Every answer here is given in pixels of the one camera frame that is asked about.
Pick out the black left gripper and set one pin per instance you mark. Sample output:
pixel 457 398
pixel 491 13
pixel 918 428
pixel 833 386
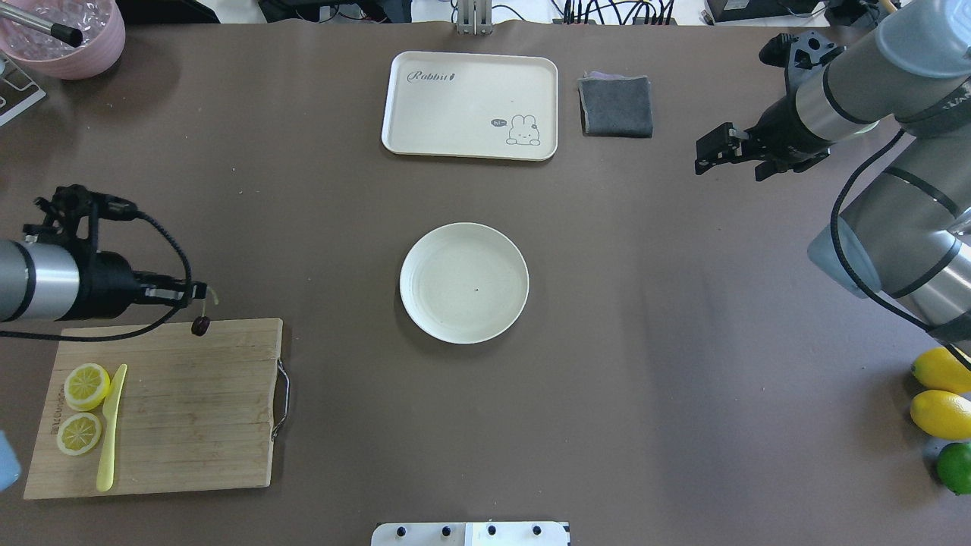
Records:
pixel 106 283

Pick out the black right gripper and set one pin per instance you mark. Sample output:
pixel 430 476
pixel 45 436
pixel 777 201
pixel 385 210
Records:
pixel 777 127

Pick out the dark red cherry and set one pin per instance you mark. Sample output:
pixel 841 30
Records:
pixel 201 323

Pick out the cream round plate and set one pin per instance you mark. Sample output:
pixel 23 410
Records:
pixel 464 283

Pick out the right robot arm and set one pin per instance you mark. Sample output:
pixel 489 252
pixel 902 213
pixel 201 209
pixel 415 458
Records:
pixel 894 231

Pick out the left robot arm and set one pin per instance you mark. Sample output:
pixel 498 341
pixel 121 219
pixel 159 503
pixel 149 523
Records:
pixel 72 281

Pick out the cream rabbit tray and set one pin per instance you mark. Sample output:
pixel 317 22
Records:
pixel 471 105

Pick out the upper lemon slice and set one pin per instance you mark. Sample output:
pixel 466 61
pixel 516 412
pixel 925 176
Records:
pixel 86 387

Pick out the lemon slice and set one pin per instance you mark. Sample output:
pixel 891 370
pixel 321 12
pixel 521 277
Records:
pixel 79 434
pixel 86 387

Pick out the grey folded cloth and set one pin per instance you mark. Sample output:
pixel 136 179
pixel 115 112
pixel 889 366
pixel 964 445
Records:
pixel 616 106

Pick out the bamboo cutting board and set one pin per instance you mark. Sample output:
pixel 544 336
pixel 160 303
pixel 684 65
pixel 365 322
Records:
pixel 195 413

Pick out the lower lemon slice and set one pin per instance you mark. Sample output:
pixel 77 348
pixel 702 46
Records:
pixel 79 434

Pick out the yellow plastic knife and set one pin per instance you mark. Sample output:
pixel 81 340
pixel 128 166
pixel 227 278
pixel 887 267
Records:
pixel 105 477

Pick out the white cup rack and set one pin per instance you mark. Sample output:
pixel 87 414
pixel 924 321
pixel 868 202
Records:
pixel 19 92

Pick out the pink ice bowl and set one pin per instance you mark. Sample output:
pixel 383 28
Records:
pixel 103 30

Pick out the metal tongs in ice bowl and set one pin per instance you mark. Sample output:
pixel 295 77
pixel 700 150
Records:
pixel 70 35

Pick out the yellow lemon outer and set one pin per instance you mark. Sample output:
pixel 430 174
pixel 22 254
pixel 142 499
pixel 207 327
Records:
pixel 939 369

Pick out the yellow lemon near lime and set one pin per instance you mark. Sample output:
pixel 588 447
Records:
pixel 941 414

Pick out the green lime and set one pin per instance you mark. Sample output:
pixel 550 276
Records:
pixel 953 468

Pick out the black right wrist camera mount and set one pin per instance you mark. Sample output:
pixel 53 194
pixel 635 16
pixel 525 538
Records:
pixel 800 56

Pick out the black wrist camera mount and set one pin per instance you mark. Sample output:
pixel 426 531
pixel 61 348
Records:
pixel 72 219
pixel 800 56

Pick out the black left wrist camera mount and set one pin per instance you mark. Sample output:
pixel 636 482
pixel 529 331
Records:
pixel 72 219

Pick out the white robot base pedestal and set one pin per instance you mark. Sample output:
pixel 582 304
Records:
pixel 472 533

